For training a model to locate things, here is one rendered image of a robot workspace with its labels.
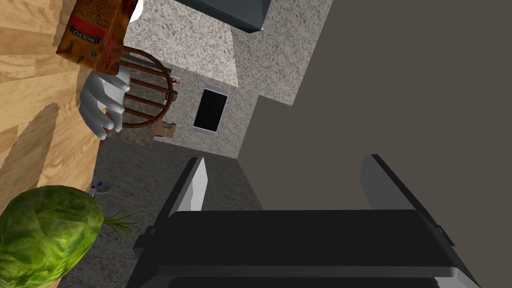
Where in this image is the wooden table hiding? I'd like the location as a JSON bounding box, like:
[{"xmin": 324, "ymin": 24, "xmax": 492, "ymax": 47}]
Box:
[{"xmin": 0, "ymin": 0, "xmax": 106, "ymax": 288}]

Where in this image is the white glove-shaped object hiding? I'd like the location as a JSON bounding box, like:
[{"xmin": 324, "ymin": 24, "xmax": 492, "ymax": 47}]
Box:
[{"xmin": 78, "ymin": 67, "xmax": 132, "ymax": 141}]

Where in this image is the dark grey cabinet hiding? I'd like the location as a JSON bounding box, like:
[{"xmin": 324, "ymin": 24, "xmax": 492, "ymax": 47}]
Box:
[{"xmin": 174, "ymin": 0, "xmax": 273, "ymax": 34}]

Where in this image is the green lettuce head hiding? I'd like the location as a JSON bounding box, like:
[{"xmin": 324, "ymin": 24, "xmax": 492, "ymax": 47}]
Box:
[{"xmin": 0, "ymin": 184, "xmax": 105, "ymax": 288}]

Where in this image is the small cardboard box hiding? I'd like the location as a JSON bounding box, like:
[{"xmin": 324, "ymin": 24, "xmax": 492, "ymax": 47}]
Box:
[{"xmin": 154, "ymin": 120, "xmax": 177, "ymax": 141}]

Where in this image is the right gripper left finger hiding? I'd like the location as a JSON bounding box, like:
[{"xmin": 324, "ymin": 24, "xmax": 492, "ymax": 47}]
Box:
[{"xmin": 159, "ymin": 156, "xmax": 209, "ymax": 219}]

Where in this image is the orange bread bag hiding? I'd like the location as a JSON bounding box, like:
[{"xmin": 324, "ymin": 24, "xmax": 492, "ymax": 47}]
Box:
[{"xmin": 55, "ymin": 0, "xmax": 139, "ymax": 76}]

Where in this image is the black framed wall panel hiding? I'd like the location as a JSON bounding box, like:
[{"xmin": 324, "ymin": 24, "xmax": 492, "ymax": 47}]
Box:
[{"xmin": 191, "ymin": 83, "xmax": 230, "ymax": 137}]

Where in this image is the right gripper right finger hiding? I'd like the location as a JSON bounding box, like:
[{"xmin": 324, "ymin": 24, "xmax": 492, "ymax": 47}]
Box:
[{"xmin": 358, "ymin": 153, "xmax": 441, "ymax": 231}]

